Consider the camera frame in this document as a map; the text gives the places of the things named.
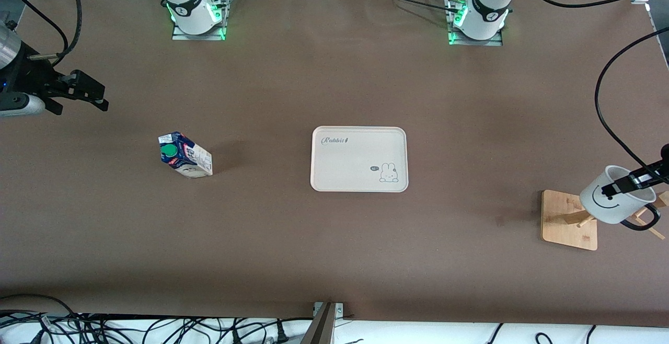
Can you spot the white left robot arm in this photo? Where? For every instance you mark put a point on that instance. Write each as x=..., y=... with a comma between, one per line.
x=486, y=4

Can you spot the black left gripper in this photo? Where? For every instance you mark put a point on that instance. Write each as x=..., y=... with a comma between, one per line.
x=644, y=173

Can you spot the dark metal bar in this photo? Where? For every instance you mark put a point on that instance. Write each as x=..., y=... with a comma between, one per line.
x=321, y=328

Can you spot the cream tray with rabbit print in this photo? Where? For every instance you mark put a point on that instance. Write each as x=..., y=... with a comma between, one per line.
x=339, y=166

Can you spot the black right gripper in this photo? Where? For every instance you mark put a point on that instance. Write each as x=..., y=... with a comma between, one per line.
x=32, y=78

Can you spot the wooden mug rack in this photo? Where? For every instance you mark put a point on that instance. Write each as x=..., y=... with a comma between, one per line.
x=562, y=229

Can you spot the blue and white milk carton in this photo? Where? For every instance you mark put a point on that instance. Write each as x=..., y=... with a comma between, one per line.
x=196, y=161

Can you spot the aluminium arm base plate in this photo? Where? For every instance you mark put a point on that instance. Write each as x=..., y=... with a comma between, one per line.
x=470, y=42
x=180, y=34

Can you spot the small metal bracket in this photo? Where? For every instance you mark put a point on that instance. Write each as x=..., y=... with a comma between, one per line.
x=339, y=310

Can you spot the white smiley mug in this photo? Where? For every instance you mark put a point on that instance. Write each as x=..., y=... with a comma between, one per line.
x=601, y=205

